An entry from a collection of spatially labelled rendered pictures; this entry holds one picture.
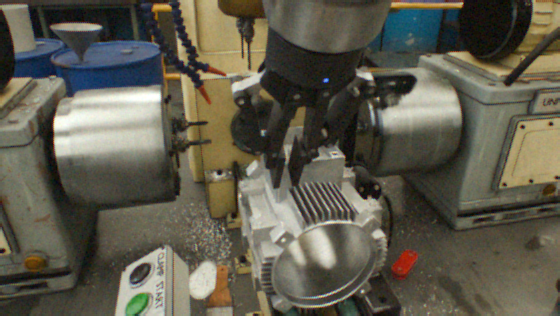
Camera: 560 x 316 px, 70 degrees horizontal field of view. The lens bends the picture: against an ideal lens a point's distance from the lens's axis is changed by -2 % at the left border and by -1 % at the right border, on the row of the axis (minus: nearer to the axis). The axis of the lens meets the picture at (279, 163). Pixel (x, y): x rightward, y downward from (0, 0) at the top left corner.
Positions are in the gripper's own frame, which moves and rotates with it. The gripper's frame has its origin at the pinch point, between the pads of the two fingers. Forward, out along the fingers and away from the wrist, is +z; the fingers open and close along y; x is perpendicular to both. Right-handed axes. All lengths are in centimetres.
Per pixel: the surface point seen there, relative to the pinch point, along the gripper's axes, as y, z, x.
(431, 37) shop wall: -342, 342, -388
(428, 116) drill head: -37.8, 23.5, -21.2
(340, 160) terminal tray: -10.1, 9.1, -4.7
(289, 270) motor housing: -2.5, 25.2, 5.5
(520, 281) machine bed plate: -53, 39, 12
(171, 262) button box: 14.6, 10.4, 6.3
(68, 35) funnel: 67, 106, -149
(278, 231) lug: 0.8, 10.0, 4.4
